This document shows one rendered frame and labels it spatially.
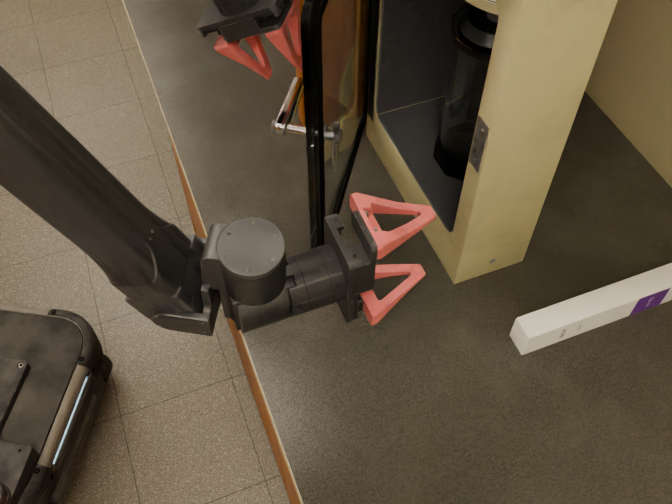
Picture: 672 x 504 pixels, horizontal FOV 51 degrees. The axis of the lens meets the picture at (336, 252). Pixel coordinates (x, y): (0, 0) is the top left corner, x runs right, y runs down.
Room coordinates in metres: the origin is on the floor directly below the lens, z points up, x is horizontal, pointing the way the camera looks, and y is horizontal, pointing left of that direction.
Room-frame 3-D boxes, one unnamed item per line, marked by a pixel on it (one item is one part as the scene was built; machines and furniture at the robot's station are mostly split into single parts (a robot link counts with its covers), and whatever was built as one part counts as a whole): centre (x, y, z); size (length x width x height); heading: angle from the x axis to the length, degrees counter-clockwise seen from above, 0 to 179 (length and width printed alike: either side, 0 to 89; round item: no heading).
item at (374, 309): (0.41, -0.05, 1.16); 0.09 x 0.07 x 0.07; 111
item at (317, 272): (0.39, 0.02, 1.20); 0.07 x 0.07 x 0.10; 21
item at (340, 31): (0.69, -0.01, 1.19); 0.30 x 0.01 x 0.40; 166
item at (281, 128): (0.62, 0.04, 1.20); 0.10 x 0.05 x 0.03; 166
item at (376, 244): (0.41, -0.05, 1.23); 0.09 x 0.07 x 0.07; 111
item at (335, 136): (0.58, 0.00, 1.18); 0.02 x 0.02 x 0.06; 76
